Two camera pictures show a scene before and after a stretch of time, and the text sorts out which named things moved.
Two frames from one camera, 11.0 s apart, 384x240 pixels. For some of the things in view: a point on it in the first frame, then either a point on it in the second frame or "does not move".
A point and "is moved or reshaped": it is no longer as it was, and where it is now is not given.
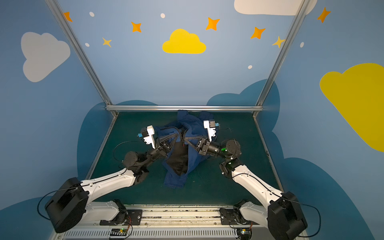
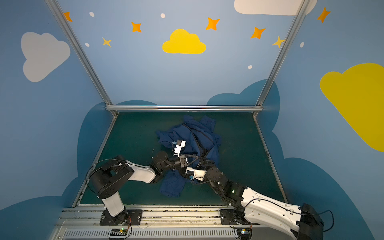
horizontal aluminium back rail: (184, 108) does not move
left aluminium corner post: (81, 55) does not move
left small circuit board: (118, 232) does not move
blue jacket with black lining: (182, 159) is moved or reshaped
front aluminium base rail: (171, 222) does not move
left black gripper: (159, 145) -> (184, 160)
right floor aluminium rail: (268, 154) does not move
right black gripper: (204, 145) -> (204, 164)
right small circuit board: (243, 231) does not move
